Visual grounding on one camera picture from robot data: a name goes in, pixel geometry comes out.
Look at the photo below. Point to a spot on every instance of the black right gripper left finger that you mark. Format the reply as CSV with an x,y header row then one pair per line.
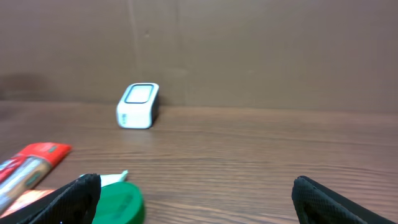
x,y
74,203

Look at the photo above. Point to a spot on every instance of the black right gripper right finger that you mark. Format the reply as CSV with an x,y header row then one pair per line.
x,y
314,203

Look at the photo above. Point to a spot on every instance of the green lidded can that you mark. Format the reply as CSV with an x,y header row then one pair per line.
x,y
120,203

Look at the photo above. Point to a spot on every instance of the long orange noodle packet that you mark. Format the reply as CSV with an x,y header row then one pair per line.
x,y
27,168

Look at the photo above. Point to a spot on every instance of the white barcode scanner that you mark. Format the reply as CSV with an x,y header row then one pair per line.
x,y
139,106

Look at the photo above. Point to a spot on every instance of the small orange snack box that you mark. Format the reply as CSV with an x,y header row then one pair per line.
x,y
26,199

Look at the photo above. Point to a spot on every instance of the teal wet wipes pack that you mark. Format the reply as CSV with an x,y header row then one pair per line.
x,y
101,180

